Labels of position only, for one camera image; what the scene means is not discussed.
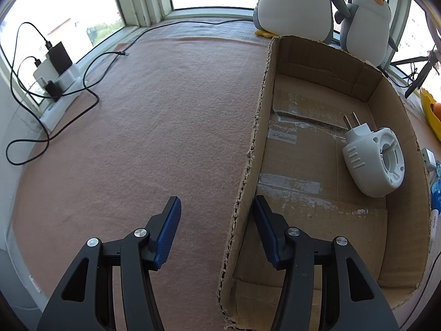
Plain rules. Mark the white plug charger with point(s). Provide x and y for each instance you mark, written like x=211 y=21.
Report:
x=69 y=76

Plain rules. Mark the black tripod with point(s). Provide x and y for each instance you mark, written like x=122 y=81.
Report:
x=422 y=76

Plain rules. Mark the yellow wavy bowl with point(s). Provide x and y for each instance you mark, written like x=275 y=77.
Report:
x=429 y=110

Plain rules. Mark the small penguin plush toy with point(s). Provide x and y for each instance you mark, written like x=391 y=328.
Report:
x=365 y=27

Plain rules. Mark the white plug-in vaporizer device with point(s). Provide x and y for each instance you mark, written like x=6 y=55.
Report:
x=365 y=158

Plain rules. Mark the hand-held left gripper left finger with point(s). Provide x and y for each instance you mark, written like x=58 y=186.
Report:
x=168 y=227

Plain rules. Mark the black plug charger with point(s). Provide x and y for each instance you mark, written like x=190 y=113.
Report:
x=52 y=89

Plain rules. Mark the black power bank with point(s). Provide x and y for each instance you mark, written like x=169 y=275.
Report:
x=59 y=58

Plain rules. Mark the orange fruit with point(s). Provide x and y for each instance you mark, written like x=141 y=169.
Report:
x=438 y=109

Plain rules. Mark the white power strip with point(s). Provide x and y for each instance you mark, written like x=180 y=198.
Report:
x=63 y=98

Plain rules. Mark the large penguin plush toy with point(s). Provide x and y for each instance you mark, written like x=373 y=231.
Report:
x=293 y=3

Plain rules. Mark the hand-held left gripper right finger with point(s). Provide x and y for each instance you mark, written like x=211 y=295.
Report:
x=267 y=227

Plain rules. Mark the white power bank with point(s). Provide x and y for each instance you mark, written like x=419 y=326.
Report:
x=44 y=72

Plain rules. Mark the cardboard box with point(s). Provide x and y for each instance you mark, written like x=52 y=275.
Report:
x=310 y=213

